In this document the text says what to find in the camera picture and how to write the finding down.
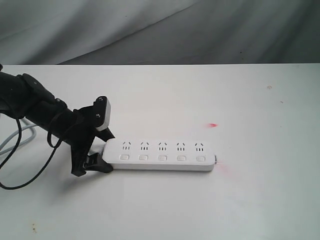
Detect white power cord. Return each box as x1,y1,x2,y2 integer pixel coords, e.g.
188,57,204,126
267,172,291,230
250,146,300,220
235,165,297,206
0,118,38,161

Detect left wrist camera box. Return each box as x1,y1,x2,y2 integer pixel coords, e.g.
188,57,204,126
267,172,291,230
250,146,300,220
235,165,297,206
93,96,111,132

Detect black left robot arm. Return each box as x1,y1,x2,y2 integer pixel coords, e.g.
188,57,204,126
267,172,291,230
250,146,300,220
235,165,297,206
0,72,114,177

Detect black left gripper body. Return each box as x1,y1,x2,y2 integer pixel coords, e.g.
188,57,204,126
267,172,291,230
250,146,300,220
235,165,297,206
66,105,97,177

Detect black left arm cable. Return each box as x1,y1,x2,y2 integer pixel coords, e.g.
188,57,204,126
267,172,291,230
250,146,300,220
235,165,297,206
0,112,78,190

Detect grey backdrop cloth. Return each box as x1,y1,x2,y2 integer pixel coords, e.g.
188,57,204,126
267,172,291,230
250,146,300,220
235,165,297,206
0,0,320,65

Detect white five-outlet power strip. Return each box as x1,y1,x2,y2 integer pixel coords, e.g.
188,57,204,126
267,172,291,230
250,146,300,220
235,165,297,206
102,138,218,172

